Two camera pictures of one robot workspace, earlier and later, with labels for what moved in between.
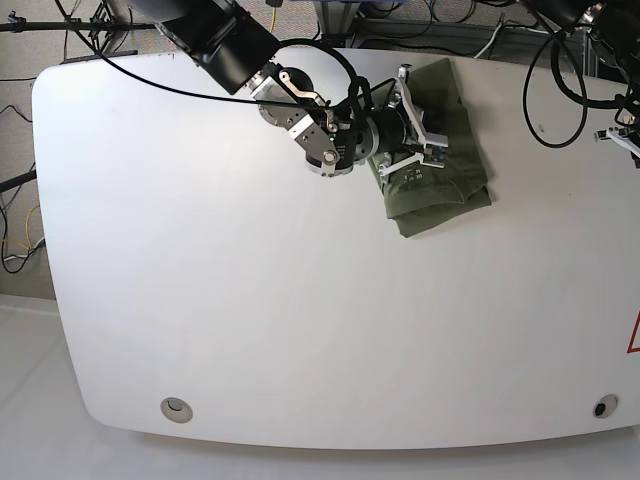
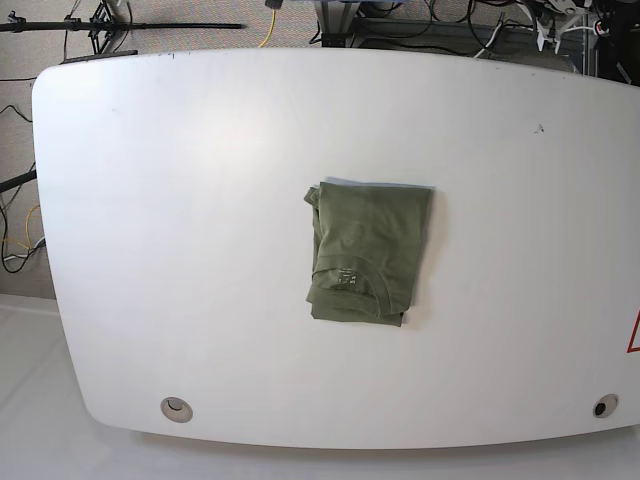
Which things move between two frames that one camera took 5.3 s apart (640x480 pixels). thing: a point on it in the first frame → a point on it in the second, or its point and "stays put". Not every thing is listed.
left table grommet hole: x=176 y=409 stays put
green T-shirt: x=419 y=196 → x=368 y=245
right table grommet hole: x=606 y=406 stays put
